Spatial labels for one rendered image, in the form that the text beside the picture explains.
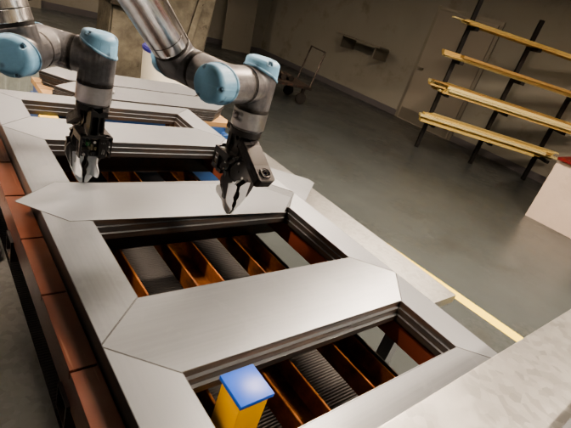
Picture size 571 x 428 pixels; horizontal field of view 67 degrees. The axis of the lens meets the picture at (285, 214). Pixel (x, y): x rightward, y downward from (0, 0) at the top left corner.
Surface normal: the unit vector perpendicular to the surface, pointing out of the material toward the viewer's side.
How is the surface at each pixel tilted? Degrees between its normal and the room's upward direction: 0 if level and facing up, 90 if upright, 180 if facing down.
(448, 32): 90
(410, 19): 90
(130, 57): 90
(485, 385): 0
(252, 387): 0
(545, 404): 0
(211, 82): 91
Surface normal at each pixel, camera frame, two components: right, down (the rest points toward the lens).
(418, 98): -0.72, 0.10
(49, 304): 0.29, -0.86
